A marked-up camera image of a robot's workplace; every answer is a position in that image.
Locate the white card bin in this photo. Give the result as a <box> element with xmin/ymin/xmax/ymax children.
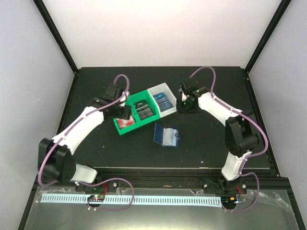
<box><xmin>147</xmin><ymin>83</ymin><xmax>177</xmax><ymax>118</ymax></box>

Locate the green double card bin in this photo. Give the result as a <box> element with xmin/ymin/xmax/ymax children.
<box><xmin>113</xmin><ymin>90</ymin><xmax>160</xmax><ymax>136</ymax></box>

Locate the blue leather card holder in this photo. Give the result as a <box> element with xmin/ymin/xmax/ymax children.
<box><xmin>153</xmin><ymin>123</ymin><xmax>181</xmax><ymax>148</ymax></box>

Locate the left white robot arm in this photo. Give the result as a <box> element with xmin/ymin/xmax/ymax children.
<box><xmin>38</xmin><ymin>84</ymin><xmax>131</xmax><ymax>191</ymax></box>

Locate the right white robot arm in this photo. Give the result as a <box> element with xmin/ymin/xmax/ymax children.
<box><xmin>177</xmin><ymin>78</ymin><xmax>260</xmax><ymax>194</ymax></box>

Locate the red card stack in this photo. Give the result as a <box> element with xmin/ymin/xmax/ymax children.
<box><xmin>116</xmin><ymin>117</ymin><xmax>135</xmax><ymax>129</ymax></box>

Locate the black card stack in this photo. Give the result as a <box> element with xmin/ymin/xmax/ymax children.
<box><xmin>133</xmin><ymin>99</ymin><xmax>154</xmax><ymax>120</ymax></box>

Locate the blue card stack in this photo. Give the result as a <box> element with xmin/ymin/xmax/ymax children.
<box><xmin>153</xmin><ymin>92</ymin><xmax>173</xmax><ymax>112</ymax></box>

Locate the left circuit board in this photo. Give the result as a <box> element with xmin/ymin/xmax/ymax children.
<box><xmin>87</xmin><ymin>195</ymin><xmax>105</xmax><ymax>202</ymax></box>

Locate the circuit board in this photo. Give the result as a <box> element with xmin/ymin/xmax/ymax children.
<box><xmin>221</xmin><ymin>196</ymin><xmax>246</xmax><ymax>205</ymax></box>
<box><xmin>87</xmin><ymin>195</ymin><xmax>105</xmax><ymax>202</ymax></box>

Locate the right circuit board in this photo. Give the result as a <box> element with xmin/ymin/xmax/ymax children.
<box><xmin>221</xmin><ymin>196</ymin><xmax>246</xmax><ymax>205</ymax></box>

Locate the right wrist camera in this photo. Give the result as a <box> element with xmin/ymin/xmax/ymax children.
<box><xmin>178</xmin><ymin>88</ymin><xmax>189</xmax><ymax>102</ymax></box>

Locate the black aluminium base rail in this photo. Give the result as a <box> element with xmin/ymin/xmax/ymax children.
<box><xmin>41</xmin><ymin>167</ymin><xmax>292</xmax><ymax>193</ymax></box>

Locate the white slotted cable duct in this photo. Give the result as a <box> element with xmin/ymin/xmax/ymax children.
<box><xmin>40</xmin><ymin>194</ymin><xmax>222</xmax><ymax>207</ymax></box>

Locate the left black frame post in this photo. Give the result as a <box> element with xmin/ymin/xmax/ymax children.
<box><xmin>33</xmin><ymin>0</ymin><xmax>78</xmax><ymax>74</ymax></box>

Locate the black frame post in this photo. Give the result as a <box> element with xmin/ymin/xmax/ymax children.
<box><xmin>33</xmin><ymin>0</ymin><xmax>78</xmax><ymax>74</ymax></box>
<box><xmin>244</xmin><ymin>0</ymin><xmax>292</xmax><ymax>72</ymax></box>

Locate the right black frame post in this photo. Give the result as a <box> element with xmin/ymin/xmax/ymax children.
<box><xmin>244</xmin><ymin>0</ymin><xmax>292</xmax><ymax>72</ymax></box>

